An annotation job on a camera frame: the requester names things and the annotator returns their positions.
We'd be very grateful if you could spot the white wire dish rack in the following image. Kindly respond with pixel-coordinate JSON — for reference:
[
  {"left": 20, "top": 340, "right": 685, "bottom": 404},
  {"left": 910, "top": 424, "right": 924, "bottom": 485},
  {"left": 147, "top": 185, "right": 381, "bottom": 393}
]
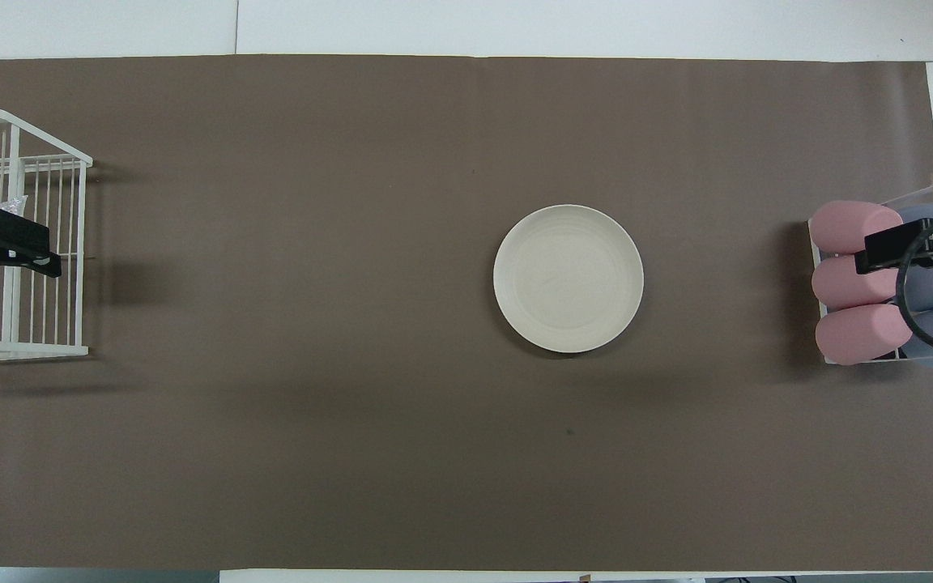
[{"left": 0, "top": 109, "right": 93, "bottom": 363}]

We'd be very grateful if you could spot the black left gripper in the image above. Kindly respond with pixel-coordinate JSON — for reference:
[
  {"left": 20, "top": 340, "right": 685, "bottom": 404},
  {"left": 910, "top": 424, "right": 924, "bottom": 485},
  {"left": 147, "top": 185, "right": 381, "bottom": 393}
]
[{"left": 0, "top": 205, "right": 62, "bottom": 300}]

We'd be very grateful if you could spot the brown table mat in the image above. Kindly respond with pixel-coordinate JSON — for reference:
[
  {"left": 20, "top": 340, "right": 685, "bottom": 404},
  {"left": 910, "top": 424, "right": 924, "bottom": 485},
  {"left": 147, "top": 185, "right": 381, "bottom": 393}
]
[{"left": 0, "top": 55, "right": 933, "bottom": 572}]

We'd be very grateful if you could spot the cream round plate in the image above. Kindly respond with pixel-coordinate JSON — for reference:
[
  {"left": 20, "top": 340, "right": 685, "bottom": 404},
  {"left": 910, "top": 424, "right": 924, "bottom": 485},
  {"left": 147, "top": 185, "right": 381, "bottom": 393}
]
[{"left": 493, "top": 204, "right": 644, "bottom": 354}]

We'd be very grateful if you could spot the pink plastic cup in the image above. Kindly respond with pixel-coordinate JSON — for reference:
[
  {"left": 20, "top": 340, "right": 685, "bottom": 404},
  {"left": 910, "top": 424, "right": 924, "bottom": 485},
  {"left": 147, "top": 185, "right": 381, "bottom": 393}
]
[
  {"left": 815, "top": 304, "right": 914, "bottom": 365},
  {"left": 809, "top": 201, "right": 905, "bottom": 254},
  {"left": 812, "top": 253, "right": 908, "bottom": 310}
]

